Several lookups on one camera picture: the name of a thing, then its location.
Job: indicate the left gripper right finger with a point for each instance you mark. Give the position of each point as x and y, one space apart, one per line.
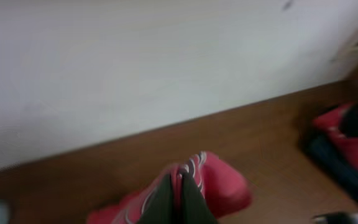
194 209

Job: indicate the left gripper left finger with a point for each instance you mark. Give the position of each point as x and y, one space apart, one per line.
161 209

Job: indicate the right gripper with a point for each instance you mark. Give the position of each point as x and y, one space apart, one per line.
336 218

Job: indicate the orange printed t-shirt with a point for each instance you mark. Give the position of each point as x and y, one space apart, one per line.
200 191

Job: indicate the navy folded garment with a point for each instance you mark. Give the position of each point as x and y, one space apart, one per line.
322 152

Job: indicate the red folded garment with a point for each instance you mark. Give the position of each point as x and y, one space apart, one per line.
329 124

